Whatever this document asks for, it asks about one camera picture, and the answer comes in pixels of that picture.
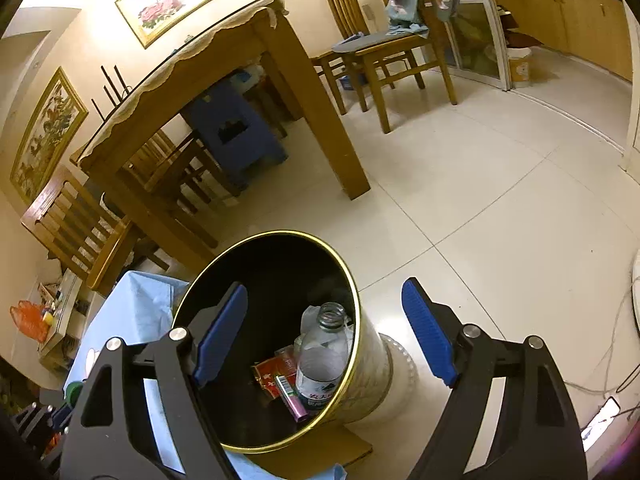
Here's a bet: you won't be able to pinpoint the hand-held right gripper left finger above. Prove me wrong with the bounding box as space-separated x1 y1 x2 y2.
60 282 249 480

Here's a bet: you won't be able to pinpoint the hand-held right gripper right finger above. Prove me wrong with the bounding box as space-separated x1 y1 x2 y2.
401 276 588 480

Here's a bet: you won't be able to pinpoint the red cigarette packet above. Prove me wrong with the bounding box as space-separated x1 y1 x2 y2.
251 357 296 400

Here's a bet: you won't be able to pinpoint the black gold-rimmed bin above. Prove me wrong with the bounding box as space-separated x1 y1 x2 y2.
170 231 393 454

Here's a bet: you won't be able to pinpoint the pink small box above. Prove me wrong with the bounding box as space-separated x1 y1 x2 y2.
274 374 308 422

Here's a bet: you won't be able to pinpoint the clear plastic bottle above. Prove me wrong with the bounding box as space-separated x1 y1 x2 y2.
295 302 353 413

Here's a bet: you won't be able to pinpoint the brown cardboard piece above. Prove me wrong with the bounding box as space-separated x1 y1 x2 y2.
252 422 375 480

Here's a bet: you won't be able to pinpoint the beige coffee table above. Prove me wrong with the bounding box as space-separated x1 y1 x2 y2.
37 270 96 371

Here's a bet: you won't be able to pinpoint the wooden dining chair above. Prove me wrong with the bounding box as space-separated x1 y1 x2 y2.
21 165 171 296
325 0 458 133
310 52 368 116
120 130 241 211

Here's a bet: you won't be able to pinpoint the red plastic bag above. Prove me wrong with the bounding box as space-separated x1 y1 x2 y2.
10 300 51 343

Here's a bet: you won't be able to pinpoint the white power strip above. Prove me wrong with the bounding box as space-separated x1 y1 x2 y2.
582 395 623 446

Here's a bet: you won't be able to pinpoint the blue plastic stool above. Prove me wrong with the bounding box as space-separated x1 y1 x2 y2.
180 80 288 191

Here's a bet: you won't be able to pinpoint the wooden dining table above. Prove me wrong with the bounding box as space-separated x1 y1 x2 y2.
77 0 372 261

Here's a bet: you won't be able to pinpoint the beige lace table cover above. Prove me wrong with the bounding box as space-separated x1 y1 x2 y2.
77 0 291 161

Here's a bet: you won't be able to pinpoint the gold framed bird painting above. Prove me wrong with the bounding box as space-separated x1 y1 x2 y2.
10 66 90 206

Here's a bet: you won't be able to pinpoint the beige bucket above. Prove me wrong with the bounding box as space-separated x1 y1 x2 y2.
505 45 533 83

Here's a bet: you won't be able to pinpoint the grey seat cushion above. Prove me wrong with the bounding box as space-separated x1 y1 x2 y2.
332 27 431 53

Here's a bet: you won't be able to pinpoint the glass sliding door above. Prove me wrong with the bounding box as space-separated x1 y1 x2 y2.
425 0 513 91

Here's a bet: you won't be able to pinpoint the wooden kitchen cabinets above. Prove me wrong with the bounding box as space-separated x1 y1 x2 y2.
487 0 636 81

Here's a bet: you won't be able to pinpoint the white cable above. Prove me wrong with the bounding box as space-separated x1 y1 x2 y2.
565 280 640 396

